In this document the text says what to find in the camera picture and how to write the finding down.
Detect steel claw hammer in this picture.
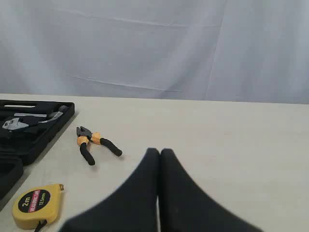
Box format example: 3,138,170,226
14,105,68,124

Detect black plastic tool case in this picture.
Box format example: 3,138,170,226
0,100,75,198

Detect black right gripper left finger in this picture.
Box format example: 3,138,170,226
60,148,159,232

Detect silver adjustable wrench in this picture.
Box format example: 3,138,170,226
2,117,29,131

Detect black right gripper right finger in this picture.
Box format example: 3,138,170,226
158,148,260,232

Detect white backdrop curtain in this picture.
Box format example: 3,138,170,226
0,0,309,104

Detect orange black combination pliers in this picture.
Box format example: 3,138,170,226
76,126,123,166

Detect yellow tape measure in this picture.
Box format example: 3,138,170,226
12,184,64,232

